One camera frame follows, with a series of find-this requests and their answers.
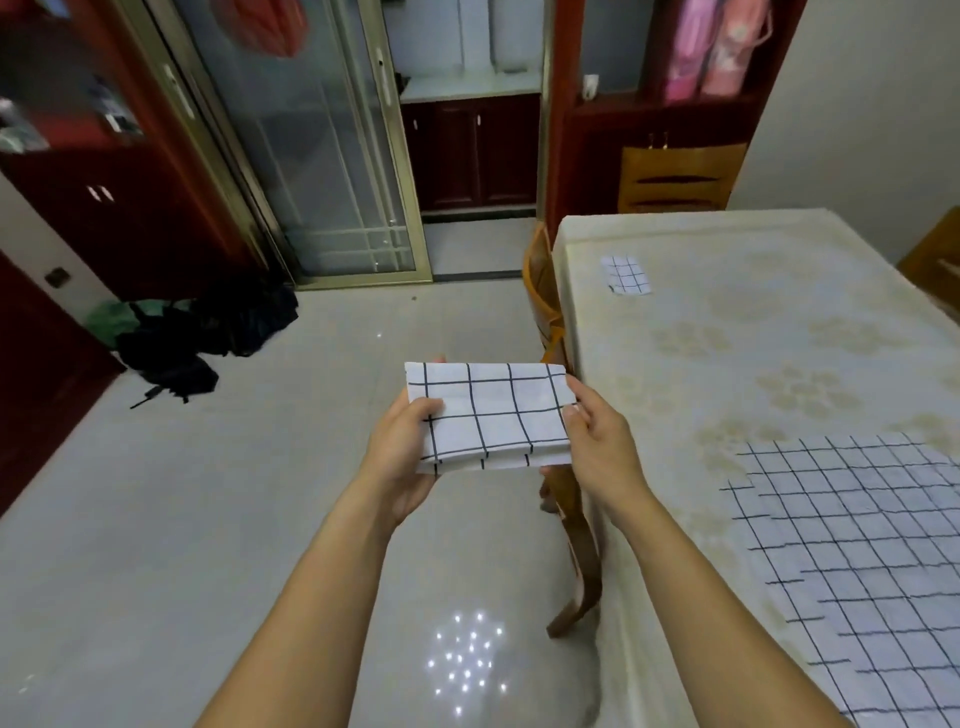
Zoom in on small folded checked cloth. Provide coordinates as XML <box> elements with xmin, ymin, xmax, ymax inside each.
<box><xmin>600</xmin><ymin>255</ymin><xmax>651</xmax><ymax>297</ymax></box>

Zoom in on low red wooden cabinet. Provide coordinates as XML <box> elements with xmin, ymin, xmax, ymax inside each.
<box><xmin>399</xmin><ymin>93</ymin><xmax>542</xmax><ymax>216</ymax></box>

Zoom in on red wooden door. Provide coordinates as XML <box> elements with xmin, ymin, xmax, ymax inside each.
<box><xmin>0</xmin><ymin>250</ymin><xmax>126</xmax><ymax>520</ymax></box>

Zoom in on green bag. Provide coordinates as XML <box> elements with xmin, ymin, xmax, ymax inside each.
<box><xmin>84</xmin><ymin>299</ymin><xmax>145</xmax><ymax>351</ymax></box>

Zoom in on beige floral tablecloth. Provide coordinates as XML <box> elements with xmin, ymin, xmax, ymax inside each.
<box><xmin>552</xmin><ymin>207</ymin><xmax>960</xmax><ymax>728</ymax></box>

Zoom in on red hanging decoration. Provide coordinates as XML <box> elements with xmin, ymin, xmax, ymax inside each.
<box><xmin>209</xmin><ymin>0</ymin><xmax>309</xmax><ymax>59</ymax></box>

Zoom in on black bag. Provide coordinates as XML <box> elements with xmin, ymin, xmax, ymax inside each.
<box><xmin>114</xmin><ymin>279</ymin><xmax>300</xmax><ymax>410</ymax></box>

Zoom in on person's left hand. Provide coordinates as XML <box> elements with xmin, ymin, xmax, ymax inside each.
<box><xmin>358</xmin><ymin>396</ymin><xmax>447</xmax><ymax>531</ymax></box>

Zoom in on person's right hand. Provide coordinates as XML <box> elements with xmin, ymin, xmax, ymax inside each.
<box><xmin>540</xmin><ymin>374</ymin><xmax>655</xmax><ymax>523</ymax></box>

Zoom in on large checked cloth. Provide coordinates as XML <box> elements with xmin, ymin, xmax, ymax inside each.
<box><xmin>404</xmin><ymin>361</ymin><xmax>573</xmax><ymax>478</ymax></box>

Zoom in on red wooden shelf unit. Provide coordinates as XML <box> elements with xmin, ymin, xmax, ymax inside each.
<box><xmin>544</xmin><ymin>0</ymin><xmax>809</xmax><ymax>243</ymax></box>

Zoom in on wooden chair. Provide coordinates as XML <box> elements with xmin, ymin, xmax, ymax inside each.
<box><xmin>616</xmin><ymin>141</ymin><xmax>750</xmax><ymax>215</ymax></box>
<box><xmin>522</xmin><ymin>221</ymin><xmax>604</xmax><ymax>640</ymax></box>
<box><xmin>896</xmin><ymin>205</ymin><xmax>960</xmax><ymax>325</ymax></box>

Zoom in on person's left forearm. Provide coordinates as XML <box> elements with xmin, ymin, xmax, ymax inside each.
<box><xmin>193</xmin><ymin>480</ymin><xmax>400</xmax><ymax>728</ymax></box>

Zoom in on red wooden glass-front cabinet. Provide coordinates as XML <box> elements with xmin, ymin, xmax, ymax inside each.
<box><xmin>0</xmin><ymin>0</ymin><xmax>269</xmax><ymax>303</ymax></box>

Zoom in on pile of checked cloths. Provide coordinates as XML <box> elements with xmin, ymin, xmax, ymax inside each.
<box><xmin>720</xmin><ymin>432</ymin><xmax>960</xmax><ymax>723</ymax></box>

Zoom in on person's right forearm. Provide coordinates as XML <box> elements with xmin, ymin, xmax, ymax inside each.
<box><xmin>598</xmin><ymin>486</ymin><xmax>856</xmax><ymax>728</ymax></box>

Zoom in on sliding glass door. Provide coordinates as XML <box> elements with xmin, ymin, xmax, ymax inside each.
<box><xmin>118</xmin><ymin>0</ymin><xmax>435</xmax><ymax>291</ymax></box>

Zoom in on pink clothes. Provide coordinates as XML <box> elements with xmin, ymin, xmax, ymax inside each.
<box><xmin>663</xmin><ymin>0</ymin><xmax>774</xmax><ymax>104</ymax></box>

